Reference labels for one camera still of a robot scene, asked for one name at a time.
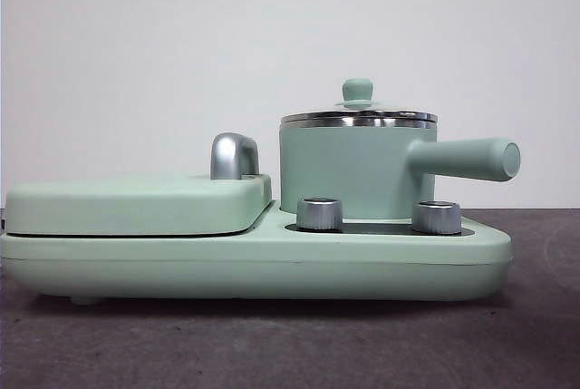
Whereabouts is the glass lid with green knob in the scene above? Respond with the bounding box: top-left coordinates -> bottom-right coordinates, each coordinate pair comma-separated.
278,78 -> 440,129

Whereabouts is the mint green breakfast machine base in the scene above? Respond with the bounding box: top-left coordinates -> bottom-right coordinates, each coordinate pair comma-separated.
0,200 -> 514,306

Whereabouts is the mint green griddle cover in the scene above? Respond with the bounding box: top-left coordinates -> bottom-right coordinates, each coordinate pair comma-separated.
3,132 -> 274,237

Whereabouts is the mint green pot with handle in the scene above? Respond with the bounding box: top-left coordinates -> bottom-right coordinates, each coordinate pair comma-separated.
277,119 -> 522,221

